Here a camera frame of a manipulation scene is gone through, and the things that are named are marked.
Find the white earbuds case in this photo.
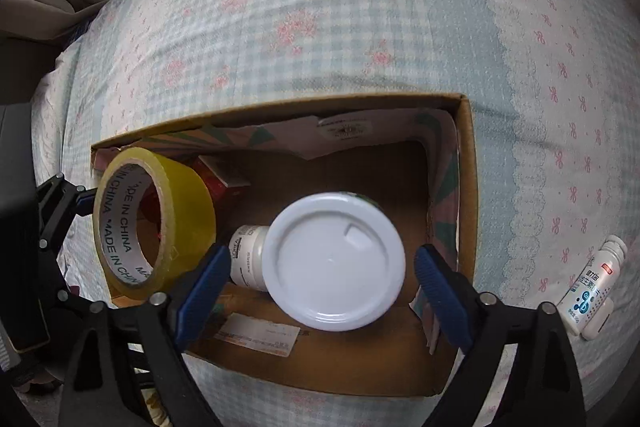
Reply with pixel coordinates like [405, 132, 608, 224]
[580, 297, 615, 342]

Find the red round cap jar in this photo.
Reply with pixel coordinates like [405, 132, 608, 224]
[140, 187, 166, 243]

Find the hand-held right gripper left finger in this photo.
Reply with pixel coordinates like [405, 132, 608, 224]
[57, 244, 232, 427]

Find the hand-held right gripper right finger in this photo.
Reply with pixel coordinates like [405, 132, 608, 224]
[415, 244, 586, 427]

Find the white lid jar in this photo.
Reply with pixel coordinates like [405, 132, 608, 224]
[264, 191, 406, 333]

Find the red rectangular box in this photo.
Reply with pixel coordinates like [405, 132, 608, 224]
[190, 155, 251, 208]

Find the cardboard box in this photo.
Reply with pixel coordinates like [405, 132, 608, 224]
[90, 93, 482, 398]

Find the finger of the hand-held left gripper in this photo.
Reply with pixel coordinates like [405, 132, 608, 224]
[39, 237, 83, 308]
[37, 174, 99, 241]

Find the yellow tape roll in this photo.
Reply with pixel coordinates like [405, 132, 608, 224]
[93, 148, 217, 304]

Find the black lid cream jar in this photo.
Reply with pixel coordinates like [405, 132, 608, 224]
[228, 225, 273, 293]

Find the white pill bottle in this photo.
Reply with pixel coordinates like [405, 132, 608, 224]
[556, 236, 628, 337]

